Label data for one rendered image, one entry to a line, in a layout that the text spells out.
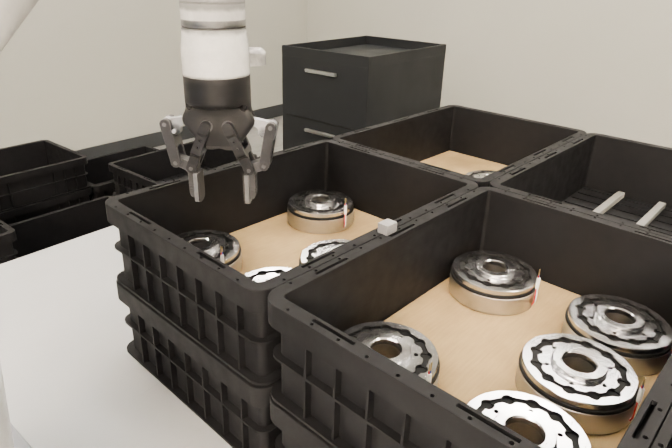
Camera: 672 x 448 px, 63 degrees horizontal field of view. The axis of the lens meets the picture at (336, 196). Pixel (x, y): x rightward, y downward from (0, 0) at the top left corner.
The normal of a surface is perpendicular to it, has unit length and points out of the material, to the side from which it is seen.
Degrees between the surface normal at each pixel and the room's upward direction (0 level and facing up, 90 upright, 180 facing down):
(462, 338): 0
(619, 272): 90
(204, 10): 90
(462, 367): 0
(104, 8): 90
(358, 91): 90
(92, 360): 0
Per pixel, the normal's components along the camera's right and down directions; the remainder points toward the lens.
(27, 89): 0.78, 0.26
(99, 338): 0.03, -0.92
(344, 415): -0.68, 0.26
